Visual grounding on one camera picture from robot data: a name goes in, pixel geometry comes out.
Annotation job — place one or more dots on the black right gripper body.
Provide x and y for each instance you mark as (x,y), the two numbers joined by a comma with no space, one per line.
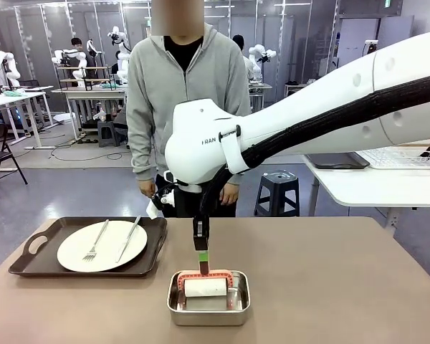
(200,229)

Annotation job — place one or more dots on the white round plate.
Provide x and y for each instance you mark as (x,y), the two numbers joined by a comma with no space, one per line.
(75,251)

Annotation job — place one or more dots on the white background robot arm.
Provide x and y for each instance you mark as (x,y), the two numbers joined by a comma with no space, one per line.
(7,68)
(77,57)
(122,68)
(259,53)

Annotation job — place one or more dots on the person's left forearm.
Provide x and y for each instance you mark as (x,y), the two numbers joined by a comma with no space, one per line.
(234,179)

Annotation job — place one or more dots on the person's right forearm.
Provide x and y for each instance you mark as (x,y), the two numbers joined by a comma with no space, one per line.
(143,154)

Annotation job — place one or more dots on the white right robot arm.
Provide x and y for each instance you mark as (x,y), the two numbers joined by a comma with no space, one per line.
(272,122)

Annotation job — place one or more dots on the person's left hand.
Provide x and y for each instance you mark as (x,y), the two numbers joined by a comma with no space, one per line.
(230,193)

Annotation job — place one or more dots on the person's right hand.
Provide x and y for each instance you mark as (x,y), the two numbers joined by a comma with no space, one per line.
(147,189)

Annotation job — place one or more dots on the rectangular stainless steel tray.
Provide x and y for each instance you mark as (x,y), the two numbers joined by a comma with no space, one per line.
(208,317)

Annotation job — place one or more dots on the silver metal knife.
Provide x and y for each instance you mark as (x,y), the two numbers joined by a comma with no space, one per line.
(127,240)

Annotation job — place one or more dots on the dark blue plastic stool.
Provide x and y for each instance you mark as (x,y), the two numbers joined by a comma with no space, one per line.
(277,179)

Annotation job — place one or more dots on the silver metal fork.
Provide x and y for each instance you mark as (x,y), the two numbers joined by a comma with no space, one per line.
(96,240)

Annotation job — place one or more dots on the person in gray zip hoodie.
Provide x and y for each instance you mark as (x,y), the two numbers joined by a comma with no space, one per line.
(154,107)

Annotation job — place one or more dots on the gray plastic step stool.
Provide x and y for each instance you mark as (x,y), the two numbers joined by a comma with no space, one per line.
(107,134)

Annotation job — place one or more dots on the crouching background person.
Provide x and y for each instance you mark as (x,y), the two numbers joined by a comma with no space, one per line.
(121,122)

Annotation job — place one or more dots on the background metal leg table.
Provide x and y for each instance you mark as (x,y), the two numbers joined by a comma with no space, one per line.
(93,91)

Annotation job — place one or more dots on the white side table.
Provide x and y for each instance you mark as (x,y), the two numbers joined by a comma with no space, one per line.
(380,186)

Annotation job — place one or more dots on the black haired background person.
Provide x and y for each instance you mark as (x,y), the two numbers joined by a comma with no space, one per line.
(241,44)

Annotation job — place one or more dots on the black folding chair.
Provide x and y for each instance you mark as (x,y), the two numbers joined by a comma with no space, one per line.
(0,157)

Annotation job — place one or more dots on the seated black haired person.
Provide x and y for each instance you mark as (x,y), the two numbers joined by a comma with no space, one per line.
(77,46)

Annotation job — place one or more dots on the white background desk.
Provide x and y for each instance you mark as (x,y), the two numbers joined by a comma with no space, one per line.
(10,97)

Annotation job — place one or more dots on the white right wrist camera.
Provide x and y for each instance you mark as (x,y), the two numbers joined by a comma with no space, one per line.
(165,195)

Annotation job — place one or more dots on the wooden black frame shelf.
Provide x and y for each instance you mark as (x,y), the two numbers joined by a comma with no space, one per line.
(89,78)

